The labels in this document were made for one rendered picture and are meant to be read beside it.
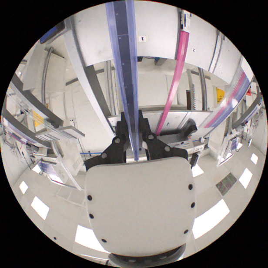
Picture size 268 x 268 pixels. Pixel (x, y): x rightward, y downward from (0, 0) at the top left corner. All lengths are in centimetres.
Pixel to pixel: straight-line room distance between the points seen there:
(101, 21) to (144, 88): 193
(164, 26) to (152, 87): 193
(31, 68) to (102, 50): 29
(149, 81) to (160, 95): 42
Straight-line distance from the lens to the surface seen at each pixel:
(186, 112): 34
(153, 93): 206
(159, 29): 19
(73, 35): 19
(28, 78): 37
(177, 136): 45
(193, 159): 31
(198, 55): 24
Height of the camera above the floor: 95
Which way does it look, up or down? 21 degrees up
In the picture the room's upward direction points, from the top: 174 degrees clockwise
